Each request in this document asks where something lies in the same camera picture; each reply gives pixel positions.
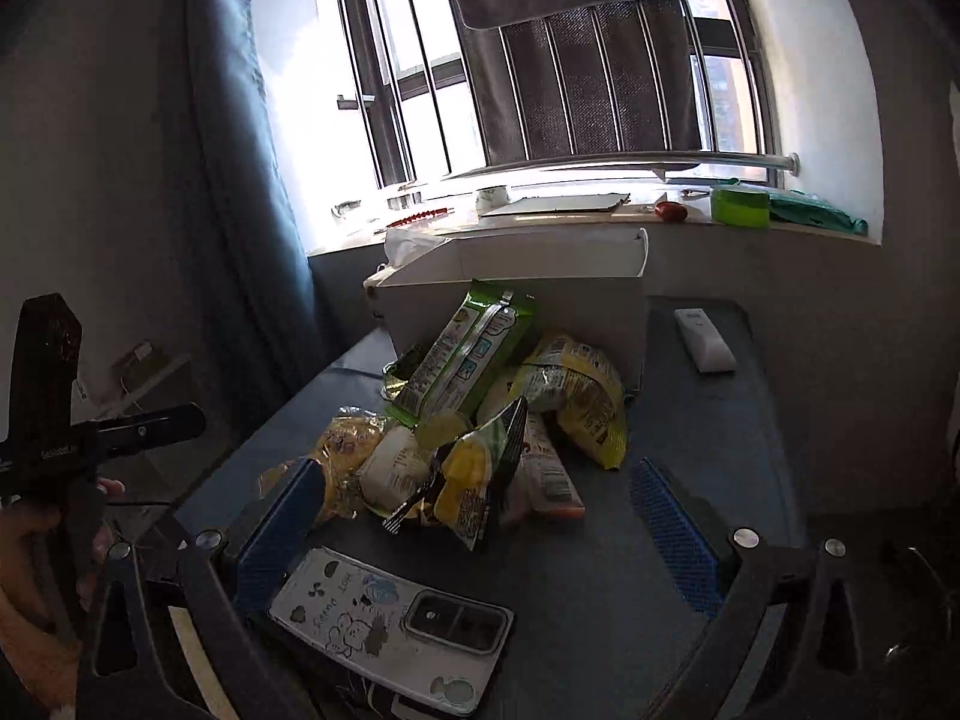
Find small white snack packet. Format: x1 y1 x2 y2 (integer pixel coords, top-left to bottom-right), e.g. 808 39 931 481
356 426 443 520

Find white remote control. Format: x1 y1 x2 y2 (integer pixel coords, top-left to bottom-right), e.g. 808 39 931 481
673 307 739 374

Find green box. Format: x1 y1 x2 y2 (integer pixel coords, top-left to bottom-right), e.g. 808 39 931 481
710 184 772 229

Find person's left hand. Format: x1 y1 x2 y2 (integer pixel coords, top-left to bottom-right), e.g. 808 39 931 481
0 476 127 646

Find white low shelf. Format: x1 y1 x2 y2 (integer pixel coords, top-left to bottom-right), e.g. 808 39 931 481
109 341 197 421

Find smartphone with cartoon case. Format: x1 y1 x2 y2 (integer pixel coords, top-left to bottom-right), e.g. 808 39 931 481
268 546 515 717

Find small dark green snack packet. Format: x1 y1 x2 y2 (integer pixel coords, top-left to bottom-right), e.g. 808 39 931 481
382 345 430 403

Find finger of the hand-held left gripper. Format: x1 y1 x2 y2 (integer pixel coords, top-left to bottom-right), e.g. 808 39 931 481
94 403 207 460

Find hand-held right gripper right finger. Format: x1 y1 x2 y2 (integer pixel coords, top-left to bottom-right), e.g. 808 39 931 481
630 457 890 720

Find blue curtain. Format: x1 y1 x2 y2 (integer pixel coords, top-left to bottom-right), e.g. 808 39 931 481
184 0 320 410

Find flat cardboard sheet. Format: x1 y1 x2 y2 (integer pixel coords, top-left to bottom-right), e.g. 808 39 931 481
480 193 631 219

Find dark grey towel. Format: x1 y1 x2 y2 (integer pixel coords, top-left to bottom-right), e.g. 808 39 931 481
435 0 703 166

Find white cardboard box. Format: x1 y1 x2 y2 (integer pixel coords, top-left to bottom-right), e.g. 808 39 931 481
375 227 650 395

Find crinkled yellow snack packet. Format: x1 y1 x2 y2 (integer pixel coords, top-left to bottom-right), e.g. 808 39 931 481
259 405 391 527

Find black white patterned object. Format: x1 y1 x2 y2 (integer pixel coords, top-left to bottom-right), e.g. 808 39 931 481
330 671 428 720

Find yellow snack packet silver lining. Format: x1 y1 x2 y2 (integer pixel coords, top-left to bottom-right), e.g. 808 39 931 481
382 396 530 553

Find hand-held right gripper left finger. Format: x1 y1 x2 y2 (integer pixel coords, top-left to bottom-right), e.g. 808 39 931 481
79 457 325 720

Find person's left forearm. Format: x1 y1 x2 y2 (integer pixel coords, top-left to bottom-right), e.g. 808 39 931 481
0 592 83 720

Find metal window grille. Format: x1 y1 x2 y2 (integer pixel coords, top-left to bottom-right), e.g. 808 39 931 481
330 0 781 190

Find tissue pack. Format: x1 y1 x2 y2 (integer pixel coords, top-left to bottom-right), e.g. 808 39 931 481
364 229 452 316

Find white snack packet orange edge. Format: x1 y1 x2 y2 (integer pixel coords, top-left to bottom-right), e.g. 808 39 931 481
502 412 586 526

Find thick metal rail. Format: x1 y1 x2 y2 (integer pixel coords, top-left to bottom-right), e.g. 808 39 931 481
397 152 800 190

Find red-handled tool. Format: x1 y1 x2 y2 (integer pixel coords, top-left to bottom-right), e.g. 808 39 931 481
386 208 455 230

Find green plastic bag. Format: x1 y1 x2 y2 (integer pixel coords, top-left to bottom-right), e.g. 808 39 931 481
765 190 869 236

